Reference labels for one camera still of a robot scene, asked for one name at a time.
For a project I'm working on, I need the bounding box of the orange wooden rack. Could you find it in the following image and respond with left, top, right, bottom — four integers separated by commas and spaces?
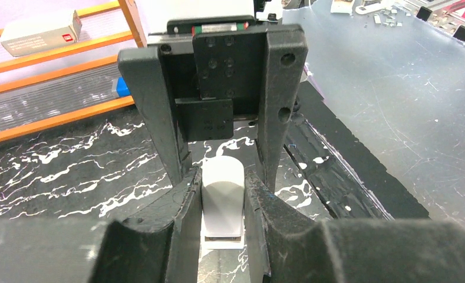
0, 1, 146, 142

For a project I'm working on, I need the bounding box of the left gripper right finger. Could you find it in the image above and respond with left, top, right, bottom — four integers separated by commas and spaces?
245, 172, 465, 282

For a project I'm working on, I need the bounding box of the blue item on rack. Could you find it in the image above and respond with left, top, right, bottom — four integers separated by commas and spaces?
111, 77, 131, 98

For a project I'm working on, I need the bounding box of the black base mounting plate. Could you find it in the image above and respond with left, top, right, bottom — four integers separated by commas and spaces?
285, 81, 430, 220

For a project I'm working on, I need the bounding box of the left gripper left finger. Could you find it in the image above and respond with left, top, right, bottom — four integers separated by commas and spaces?
0, 167, 202, 282

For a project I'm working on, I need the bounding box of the small white stapler remover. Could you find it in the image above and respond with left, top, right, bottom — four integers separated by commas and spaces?
200, 156, 245, 250

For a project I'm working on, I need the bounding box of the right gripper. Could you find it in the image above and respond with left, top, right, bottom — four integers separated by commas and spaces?
117, 22, 308, 192

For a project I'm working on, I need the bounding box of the white box on rack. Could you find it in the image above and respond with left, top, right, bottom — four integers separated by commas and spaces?
0, 9, 83, 57

